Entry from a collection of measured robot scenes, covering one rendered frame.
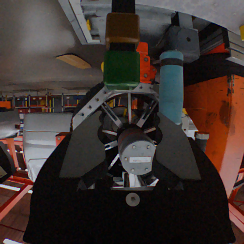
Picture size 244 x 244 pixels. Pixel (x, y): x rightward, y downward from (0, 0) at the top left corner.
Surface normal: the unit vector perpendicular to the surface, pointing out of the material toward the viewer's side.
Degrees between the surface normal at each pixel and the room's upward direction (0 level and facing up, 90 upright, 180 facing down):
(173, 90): 92
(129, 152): 90
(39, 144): 90
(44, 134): 90
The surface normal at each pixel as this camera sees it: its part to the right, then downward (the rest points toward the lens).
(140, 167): 0.06, 0.13
